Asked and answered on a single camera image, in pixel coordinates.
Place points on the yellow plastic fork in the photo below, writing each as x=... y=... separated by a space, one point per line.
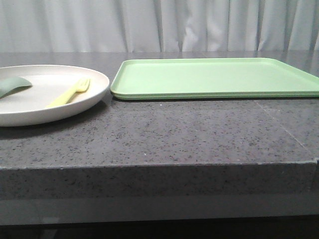
x=80 y=86

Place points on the white round plate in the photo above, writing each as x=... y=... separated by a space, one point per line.
x=29 y=107

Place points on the light green serving tray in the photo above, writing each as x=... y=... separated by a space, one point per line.
x=211 y=78

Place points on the green plastic spoon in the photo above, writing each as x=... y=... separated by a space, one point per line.
x=8 y=85

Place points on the white pleated curtain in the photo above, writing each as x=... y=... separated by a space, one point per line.
x=158 y=25

